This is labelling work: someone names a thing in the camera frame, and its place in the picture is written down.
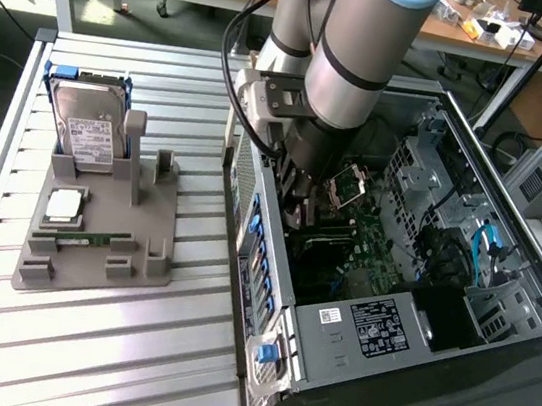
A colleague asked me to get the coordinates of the small white yellow box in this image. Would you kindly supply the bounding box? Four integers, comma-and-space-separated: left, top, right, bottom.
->
461, 15, 503, 44

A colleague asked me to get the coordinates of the green motherboard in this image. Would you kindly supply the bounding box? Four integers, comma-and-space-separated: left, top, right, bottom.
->
281, 166, 421, 319

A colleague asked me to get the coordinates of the black tripod pole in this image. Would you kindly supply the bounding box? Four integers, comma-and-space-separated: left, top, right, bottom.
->
471, 0, 542, 146

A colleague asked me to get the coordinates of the silver CPU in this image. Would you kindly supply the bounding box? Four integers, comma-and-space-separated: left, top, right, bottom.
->
43, 186, 88, 229

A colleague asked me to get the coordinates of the graphics card with metal bracket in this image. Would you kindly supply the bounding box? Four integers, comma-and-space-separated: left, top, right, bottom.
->
284, 211, 359, 256

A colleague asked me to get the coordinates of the light blue wire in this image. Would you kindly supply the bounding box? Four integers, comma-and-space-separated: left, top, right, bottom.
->
464, 217, 508, 292

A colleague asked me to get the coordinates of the grey power supply unit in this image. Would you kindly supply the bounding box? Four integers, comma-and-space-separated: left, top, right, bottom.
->
283, 276, 441, 406

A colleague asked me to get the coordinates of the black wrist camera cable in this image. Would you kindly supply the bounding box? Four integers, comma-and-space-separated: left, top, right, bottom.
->
206, 0, 341, 166

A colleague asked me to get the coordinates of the black cable coil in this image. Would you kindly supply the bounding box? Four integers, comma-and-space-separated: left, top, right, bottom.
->
486, 127, 534, 172

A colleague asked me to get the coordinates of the grey parts rack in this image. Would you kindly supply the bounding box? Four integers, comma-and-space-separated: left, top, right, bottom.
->
10, 95, 196, 312

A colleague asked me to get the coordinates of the blue case latch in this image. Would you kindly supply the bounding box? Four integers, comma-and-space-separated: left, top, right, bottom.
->
254, 341, 279, 366

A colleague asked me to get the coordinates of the small metal disk bay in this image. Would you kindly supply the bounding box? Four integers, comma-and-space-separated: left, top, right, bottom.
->
457, 278, 541, 352

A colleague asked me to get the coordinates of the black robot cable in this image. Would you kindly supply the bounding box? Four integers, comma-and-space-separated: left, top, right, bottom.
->
230, 0, 268, 59

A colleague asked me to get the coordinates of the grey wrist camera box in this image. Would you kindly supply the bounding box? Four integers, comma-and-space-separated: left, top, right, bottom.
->
228, 65, 323, 144

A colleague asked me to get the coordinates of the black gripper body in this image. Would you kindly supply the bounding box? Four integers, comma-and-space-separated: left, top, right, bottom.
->
276, 112, 362, 189

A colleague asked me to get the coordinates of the CPU socket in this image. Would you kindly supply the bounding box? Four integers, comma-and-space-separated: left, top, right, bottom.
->
316, 187, 344, 223

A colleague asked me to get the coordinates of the black wire bundle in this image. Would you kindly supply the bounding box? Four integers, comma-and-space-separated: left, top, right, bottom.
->
408, 218, 484, 296

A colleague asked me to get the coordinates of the green RAM stick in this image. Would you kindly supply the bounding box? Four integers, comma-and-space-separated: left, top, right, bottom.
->
32, 218, 133, 254

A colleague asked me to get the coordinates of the hard disk in blue caddy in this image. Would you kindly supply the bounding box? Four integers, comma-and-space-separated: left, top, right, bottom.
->
31, 58, 139, 179

